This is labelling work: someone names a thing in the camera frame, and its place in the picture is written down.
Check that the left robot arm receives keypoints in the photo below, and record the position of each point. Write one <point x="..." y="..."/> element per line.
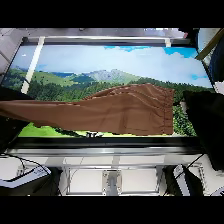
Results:
<point x="9" y="133"/>

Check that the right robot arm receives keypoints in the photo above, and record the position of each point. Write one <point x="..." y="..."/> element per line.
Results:
<point x="207" y="126"/>

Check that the brown pants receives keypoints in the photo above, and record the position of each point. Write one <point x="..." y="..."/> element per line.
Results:
<point x="126" y="111"/>

